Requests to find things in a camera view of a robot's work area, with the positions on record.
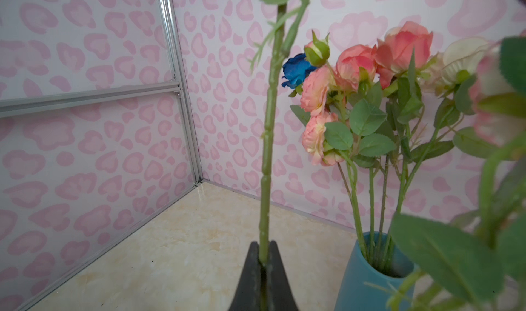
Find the teal ceramic vase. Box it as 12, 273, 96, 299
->
334, 242, 419, 310

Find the magenta artificial rose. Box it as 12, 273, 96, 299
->
373, 21, 434, 271

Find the coral pink artificial rose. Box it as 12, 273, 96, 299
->
333, 45, 396, 267

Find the aluminium frame left corner post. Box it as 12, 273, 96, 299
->
159, 0, 204, 186

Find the aluminium frame left diagonal bar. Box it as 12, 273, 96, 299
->
1, 81, 181, 119

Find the pink carnation spray stem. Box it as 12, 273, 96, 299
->
290, 36, 347, 191

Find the blue artificial rose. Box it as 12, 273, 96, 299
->
282, 53, 317, 90

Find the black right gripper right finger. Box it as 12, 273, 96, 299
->
267, 241, 299, 311

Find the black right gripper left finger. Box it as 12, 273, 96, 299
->
228, 241, 262, 311

